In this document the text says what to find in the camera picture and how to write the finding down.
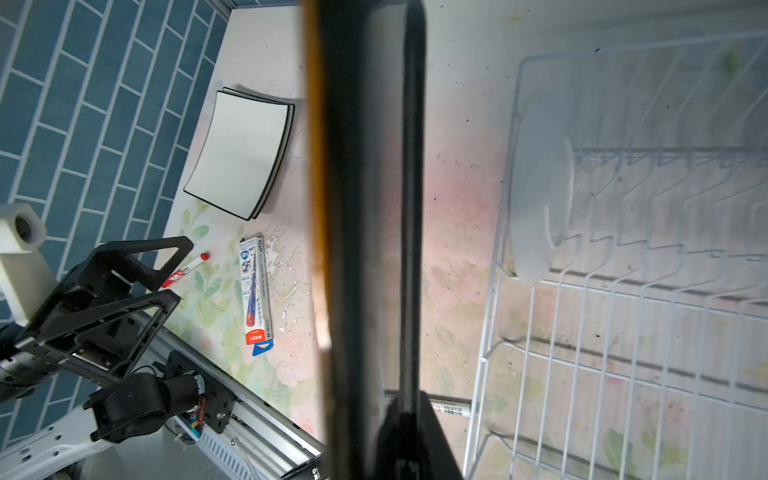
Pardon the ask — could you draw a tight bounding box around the white square plate black rim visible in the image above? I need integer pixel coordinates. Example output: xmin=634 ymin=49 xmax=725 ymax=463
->
xmin=222 ymin=86 xmax=301 ymax=220

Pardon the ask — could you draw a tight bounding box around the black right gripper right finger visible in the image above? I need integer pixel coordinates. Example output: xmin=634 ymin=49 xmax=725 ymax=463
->
xmin=418 ymin=391 xmax=463 ymax=480

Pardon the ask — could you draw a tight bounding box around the round white plate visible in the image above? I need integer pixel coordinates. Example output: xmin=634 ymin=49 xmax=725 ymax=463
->
xmin=508 ymin=94 xmax=575 ymax=285

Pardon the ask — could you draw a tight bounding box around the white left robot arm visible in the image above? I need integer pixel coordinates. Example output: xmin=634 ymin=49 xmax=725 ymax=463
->
xmin=1 ymin=232 xmax=244 ymax=479

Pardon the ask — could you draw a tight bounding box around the black marker pen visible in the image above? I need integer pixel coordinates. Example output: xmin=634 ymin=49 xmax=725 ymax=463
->
xmin=430 ymin=398 xmax=471 ymax=418

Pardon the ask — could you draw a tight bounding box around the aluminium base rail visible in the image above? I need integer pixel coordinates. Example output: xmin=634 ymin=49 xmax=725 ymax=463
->
xmin=148 ymin=331 xmax=329 ymax=479

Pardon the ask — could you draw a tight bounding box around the white wire dish rack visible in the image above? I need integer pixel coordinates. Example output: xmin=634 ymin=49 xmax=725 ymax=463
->
xmin=463 ymin=30 xmax=767 ymax=479

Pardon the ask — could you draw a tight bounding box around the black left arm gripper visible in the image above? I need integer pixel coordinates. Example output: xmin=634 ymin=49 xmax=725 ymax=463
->
xmin=1 ymin=236 xmax=193 ymax=402

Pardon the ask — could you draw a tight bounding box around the red white marker pen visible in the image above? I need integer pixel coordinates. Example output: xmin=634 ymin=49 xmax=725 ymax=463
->
xmin=161 ymin=252 xmax=210 ymax=289

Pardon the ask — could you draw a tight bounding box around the blue white toothpaste box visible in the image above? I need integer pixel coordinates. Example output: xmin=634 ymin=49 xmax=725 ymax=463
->
xmin=238 ymin=233 xmax=274 ymax=357

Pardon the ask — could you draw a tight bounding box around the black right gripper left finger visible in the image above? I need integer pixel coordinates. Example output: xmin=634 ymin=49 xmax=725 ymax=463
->
xmin=374 ymin=396 xmax=414 ymax=479

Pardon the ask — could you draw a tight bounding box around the floral square plate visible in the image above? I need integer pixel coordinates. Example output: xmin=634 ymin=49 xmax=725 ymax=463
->
xmin=302 ymin=1 xmax=427 ymax=479

